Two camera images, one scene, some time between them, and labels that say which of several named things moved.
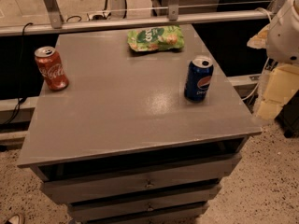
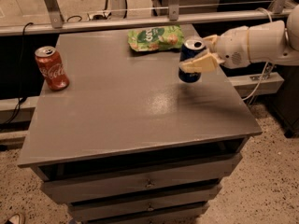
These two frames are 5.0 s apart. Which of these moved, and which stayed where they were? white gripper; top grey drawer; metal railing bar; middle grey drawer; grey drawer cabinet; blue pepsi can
Moved: blue pepsi can; white gripper
Stayed: metal railing bar; middle grey drawer; grey drawer cabinet; top grey drawer
